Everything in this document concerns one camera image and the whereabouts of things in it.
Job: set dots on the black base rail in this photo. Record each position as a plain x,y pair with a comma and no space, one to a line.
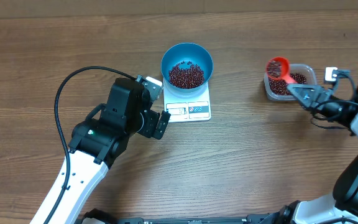
284,215

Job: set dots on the clear plastic container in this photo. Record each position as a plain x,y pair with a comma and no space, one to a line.
303,69

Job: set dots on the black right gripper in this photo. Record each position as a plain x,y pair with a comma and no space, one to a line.
310,102

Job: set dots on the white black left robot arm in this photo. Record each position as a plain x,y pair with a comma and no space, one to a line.
97,142

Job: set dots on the orange measuring scoop blue handle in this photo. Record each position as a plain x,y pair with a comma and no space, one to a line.
278,68

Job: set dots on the red beans in bowl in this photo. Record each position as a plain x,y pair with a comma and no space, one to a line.
186,75

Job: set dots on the white digital kitchen scale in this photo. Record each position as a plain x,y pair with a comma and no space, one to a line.
187,106

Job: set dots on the teal blue bowl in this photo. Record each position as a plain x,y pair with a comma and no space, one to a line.
187,52

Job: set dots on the red adzuki beans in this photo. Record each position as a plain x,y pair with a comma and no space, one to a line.
279,87

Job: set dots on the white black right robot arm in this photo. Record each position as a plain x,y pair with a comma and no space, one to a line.
341,206

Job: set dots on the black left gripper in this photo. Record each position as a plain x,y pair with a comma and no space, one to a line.
153,117

